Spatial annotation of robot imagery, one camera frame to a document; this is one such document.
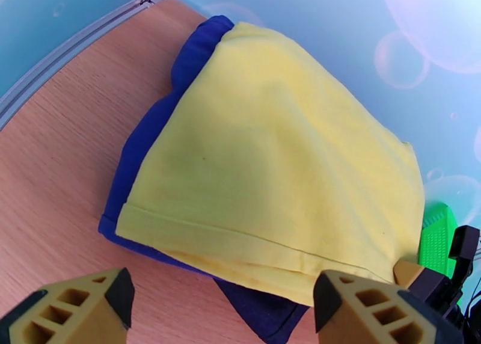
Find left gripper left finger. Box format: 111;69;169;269
0;266;135;344

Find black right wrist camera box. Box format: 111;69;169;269
449;225;481;304

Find yellow trousers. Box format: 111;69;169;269
114;20;426;307

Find folded dark navy trousers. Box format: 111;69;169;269
212;275;312;344

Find green plastic mesh basket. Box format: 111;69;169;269
417;201;463;306

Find aluminium table side rail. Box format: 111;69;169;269
0;0;168;131

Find folded royal blue trousers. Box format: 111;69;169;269
97;14;236;280

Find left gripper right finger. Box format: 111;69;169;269
313;269;467;344

